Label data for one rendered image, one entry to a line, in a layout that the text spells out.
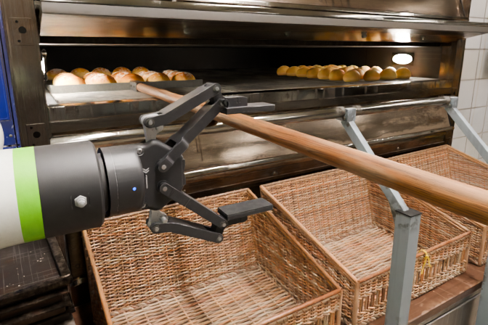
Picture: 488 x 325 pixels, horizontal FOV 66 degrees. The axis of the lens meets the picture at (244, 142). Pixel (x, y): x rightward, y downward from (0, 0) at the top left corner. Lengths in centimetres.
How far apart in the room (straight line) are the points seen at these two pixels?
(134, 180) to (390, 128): 151
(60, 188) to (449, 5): 189
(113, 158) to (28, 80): 71
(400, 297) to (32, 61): 108
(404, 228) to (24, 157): 81
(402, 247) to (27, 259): 83
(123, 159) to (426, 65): 197
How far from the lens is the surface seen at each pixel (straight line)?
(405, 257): 100
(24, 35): 108
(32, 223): 39
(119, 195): 40
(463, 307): 152
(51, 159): 39
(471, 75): 229
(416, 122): 195
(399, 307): 107
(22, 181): 38
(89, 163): 39
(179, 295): 126
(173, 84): 150
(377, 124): 174
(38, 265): 90
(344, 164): 48
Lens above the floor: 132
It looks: 14 degrees down
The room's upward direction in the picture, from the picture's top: straight up
